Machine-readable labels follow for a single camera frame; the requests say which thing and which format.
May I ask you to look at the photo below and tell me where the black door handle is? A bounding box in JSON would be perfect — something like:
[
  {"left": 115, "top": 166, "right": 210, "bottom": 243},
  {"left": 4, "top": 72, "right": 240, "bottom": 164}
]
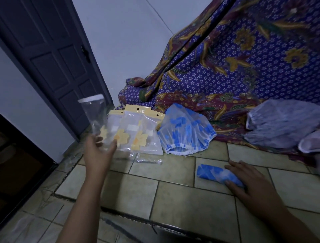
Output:
[{"left": 81, "top": 45, "right": 91, "bottom": 63}]

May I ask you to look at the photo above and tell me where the dark panelled door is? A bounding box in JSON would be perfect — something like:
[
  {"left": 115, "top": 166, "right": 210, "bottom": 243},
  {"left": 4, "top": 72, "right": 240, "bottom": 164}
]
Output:
[{"left": 0, "top": 0, "right": 115, "bottom": 141}]

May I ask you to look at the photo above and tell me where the dark wooden furniture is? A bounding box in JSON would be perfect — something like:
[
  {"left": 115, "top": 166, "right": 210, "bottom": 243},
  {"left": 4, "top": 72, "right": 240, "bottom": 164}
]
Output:
[{"left": 0, "top": 114, "right": 59, "bottom": 227}]

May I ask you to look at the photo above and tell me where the person's right hand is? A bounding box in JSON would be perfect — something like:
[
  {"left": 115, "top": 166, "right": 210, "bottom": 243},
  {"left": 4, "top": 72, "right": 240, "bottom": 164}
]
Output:
[{"left": 224, "top": 160, "right": 285, "bottom": 221}]

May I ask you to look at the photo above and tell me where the person's left forearm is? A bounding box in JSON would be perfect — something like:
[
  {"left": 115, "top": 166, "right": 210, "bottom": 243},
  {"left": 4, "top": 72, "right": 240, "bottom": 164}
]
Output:
[{"left": 56, "top": 174, "right": 105, "bottom": 243}]

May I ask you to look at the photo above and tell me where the person's left hand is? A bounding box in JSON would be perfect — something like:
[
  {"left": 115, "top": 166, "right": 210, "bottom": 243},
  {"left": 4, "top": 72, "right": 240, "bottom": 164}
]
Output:
[{"left": 83, "top": 135, "right": 118, "bottom": 177}]

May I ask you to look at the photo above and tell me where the small yellow flower packet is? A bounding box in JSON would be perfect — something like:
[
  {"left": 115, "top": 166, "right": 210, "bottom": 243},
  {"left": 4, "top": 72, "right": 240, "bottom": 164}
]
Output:
[{"left": 106, "top": 110, "right": 125, "bottom": 149}]

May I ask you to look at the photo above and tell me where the large yellow flower packet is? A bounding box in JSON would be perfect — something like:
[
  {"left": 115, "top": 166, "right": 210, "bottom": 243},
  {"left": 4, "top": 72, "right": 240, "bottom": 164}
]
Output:
[{"left": 117, "top": 104, "right": 166, "bottom": 155}]

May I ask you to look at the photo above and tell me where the person's right forearm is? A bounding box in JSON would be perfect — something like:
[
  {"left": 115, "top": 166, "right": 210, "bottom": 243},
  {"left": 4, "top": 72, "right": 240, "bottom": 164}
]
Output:
[{"left": 268, "top": 205, "right": 320, "bottom": 243}]

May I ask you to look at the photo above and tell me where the blue floral shower cap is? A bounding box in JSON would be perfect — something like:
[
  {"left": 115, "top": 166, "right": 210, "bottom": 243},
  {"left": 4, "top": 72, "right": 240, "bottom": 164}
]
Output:
[
  {"left": 196, "top": 164, "right": 245, "bottom": 189},
  {"left": 157, "top": 103, "right": 217, "bottom": 156}
]

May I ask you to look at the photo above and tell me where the small clear plastic wrapper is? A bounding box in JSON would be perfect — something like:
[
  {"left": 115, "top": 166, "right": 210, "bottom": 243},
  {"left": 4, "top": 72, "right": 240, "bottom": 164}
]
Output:
[{"left": 135, "top": 153, "right": 163, "bottom": 165}]

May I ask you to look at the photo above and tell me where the clear plastic bag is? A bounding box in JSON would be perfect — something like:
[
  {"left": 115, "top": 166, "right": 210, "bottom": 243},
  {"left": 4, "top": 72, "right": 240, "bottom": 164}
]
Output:
[{"left": 78, "top": 94, "right": 113, "bottom": 150}]

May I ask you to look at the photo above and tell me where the purple batik cloth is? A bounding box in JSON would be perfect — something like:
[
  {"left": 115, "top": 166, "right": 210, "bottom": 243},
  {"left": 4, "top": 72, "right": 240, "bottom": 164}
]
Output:
[{"left": 118, "top": 0, "right": 320, "bottom": 168}]

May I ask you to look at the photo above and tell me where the white shower cap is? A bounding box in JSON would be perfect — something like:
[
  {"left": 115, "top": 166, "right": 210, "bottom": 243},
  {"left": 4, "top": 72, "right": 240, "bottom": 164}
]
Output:
[{"left": 298, "top": 130, "right": 320, "bottom": 154}]

